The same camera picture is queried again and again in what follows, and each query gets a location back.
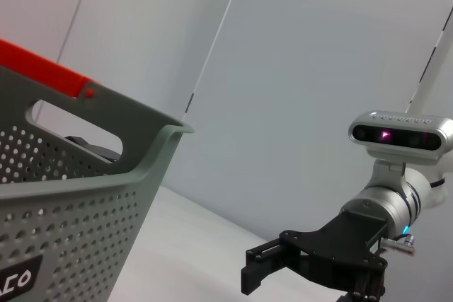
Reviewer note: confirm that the glass carafe black lid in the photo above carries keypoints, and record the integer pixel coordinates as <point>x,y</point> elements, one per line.
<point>95,150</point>

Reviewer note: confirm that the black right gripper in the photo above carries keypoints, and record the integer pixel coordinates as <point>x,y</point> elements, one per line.
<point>347,242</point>

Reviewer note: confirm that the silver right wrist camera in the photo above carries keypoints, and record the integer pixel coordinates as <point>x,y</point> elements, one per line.
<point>396,136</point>

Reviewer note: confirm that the grey-green perforated storage basket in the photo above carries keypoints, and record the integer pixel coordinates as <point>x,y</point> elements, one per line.
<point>88,210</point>

